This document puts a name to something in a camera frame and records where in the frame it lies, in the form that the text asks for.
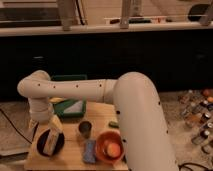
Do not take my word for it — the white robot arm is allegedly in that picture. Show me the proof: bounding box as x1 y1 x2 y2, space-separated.
17 70 179 171

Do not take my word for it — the purple bowl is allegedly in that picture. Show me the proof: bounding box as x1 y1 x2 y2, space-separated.
37 130 65 157

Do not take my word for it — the orange bowl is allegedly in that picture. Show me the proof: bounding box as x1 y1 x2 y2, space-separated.
95 131 124 164

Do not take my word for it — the orange fruit in bowl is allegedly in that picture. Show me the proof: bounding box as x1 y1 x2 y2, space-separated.
106 143 121 158

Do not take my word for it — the green plastic tray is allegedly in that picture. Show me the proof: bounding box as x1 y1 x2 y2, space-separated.
50 75 87 118

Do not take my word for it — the white cloth in tray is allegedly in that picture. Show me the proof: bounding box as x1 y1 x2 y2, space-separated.
64 101 83 114

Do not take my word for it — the small metal cup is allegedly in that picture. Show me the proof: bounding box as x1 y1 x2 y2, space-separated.
78 121 92 138

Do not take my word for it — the blue sponge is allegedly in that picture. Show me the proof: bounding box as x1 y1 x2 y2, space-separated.
83 140 96 164

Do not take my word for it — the spice jar rack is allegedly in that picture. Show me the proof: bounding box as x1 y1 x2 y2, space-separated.
179 90 213 145

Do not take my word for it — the black cable on floor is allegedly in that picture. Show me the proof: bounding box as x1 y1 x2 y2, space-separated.
0 108 34 145

